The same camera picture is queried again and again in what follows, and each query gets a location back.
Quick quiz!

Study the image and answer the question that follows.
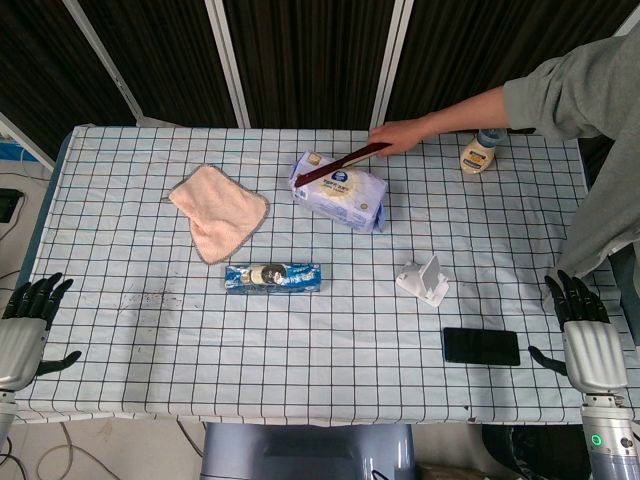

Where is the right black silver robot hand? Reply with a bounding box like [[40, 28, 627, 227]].
[[527, 269, 629, 394]]

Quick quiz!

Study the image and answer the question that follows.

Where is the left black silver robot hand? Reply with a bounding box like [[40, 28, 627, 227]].
[[0, 272, 82, 392]]

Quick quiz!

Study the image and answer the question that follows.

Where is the person's bare hand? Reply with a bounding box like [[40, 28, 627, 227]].
[[368, 112, 437, 159]]

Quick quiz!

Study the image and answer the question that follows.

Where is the dark red comb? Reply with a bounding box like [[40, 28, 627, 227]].
[[294, 141, 394, 190]]

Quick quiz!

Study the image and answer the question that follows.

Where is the black smartphone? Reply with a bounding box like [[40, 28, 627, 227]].
[[442, 327, 522, 367]]

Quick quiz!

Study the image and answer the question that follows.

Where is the blue cookie box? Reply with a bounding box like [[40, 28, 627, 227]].
[[223, 260, 325, 296]]

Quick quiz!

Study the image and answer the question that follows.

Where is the person's bare forearm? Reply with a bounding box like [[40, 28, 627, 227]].
[[424, 83, 510, 140]]

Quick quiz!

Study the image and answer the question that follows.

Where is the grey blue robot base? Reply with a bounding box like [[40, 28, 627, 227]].
[[201, 423, 417, 480]]

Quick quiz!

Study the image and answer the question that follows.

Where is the white phone stand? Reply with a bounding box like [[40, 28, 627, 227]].
[[395, 254, 450, 308]]

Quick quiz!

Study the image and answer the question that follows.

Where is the beige sauce bottle clear cap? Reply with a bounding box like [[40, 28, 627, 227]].
[[459, 128, 503, 177]]

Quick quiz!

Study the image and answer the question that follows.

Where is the light purple tissue pack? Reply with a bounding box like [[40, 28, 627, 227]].
[[288, 150, 390, 235]]

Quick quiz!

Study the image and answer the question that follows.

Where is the black bag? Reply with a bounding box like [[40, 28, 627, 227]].
[[480, 424, 594, 480]]

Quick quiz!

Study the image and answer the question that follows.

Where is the black box device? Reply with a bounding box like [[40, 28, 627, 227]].
[[0, 188, 24, 224]]

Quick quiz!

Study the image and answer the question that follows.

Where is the person's grey sweater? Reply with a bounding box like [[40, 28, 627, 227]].
[[501, 30, 640, 279]]

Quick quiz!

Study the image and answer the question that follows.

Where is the pink cloth with grey trim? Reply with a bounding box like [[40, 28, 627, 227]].
[[168, 164, 271, 265]]

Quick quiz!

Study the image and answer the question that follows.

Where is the white blue checkered tablecloth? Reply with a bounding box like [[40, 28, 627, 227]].
[[10, 124, 633, 427]]

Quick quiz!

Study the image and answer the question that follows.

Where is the white partition post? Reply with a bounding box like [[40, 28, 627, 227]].
[[612, 0, 640, 39], [368, 0, 422, 129], [62, 0, 142, 124], [204, 0, 251, 128]]

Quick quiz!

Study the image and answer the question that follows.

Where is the pale floor cable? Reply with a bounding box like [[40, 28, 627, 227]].
[[0, 422, 104, 480]]

